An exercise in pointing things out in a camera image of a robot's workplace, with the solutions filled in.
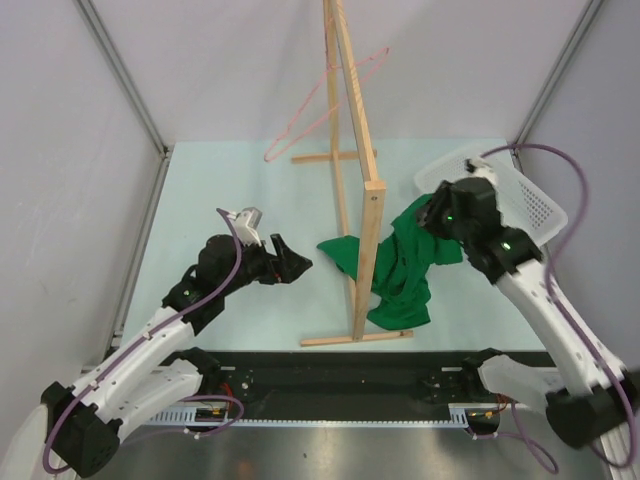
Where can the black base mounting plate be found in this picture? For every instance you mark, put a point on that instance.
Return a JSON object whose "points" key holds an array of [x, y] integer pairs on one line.
{"points": [[428, 377]]}

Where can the left aluminium frame post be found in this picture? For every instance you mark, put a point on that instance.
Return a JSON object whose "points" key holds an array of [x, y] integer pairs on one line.
{"points": [[98, 29]]}

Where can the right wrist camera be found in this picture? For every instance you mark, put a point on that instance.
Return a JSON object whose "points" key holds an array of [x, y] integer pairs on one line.
{"points": [[478, 167]]}

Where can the white slotted cable duct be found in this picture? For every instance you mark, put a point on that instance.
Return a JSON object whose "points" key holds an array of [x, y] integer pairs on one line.
{"points": [[210, 414]]}

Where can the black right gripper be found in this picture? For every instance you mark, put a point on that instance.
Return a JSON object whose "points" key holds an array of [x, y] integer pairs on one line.
{"points": [[427, 214]]}

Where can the white plastic basket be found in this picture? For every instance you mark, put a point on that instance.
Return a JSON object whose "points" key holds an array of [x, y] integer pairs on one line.
{"points": [[522, 204]]}

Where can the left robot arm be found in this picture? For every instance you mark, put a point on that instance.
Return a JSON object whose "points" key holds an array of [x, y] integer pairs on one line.
{"points": [[88, 421]]}

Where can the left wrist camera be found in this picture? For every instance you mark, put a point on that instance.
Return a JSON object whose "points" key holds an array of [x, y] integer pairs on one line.
{"points": [[246, 224]]}

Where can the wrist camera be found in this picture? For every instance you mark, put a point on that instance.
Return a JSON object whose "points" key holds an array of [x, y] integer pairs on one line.
{"points": [[246, 224], [478, 167]]}

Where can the green t shirt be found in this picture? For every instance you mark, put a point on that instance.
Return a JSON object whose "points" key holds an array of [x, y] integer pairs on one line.
{"points": [[402, 262]]}

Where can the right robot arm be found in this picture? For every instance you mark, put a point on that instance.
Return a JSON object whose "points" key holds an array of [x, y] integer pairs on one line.
{"points": [[596, 392]]}

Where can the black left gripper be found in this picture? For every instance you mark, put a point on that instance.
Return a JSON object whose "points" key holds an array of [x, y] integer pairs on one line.
{"points": [[287, 266]]}

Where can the right aluminium frame post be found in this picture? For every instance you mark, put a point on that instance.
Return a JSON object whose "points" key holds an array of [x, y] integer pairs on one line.
{"points": [[577, 36]]}

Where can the aluminium frame post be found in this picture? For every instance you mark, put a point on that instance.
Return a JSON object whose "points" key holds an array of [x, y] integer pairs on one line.
{"points": [[98, 29], [577, 36]]}

